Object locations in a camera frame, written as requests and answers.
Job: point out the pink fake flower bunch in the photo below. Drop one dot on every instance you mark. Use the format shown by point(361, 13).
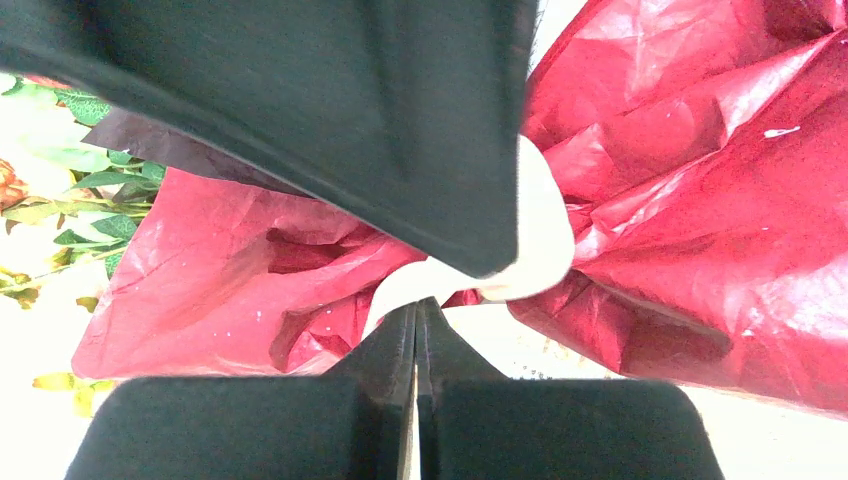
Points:
point(63, 202)

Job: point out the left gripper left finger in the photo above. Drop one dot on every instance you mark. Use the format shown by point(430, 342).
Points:
point(351, 422)

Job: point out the cream ribbon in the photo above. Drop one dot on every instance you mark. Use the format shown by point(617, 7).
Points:
point(546, 249)

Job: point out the dark red wrapping paper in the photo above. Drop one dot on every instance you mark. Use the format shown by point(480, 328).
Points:
point(701, 150)

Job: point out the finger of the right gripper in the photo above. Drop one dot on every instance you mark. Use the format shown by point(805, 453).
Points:
point(405, 114)

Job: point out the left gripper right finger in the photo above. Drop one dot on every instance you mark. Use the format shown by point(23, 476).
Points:
point(477, 423)

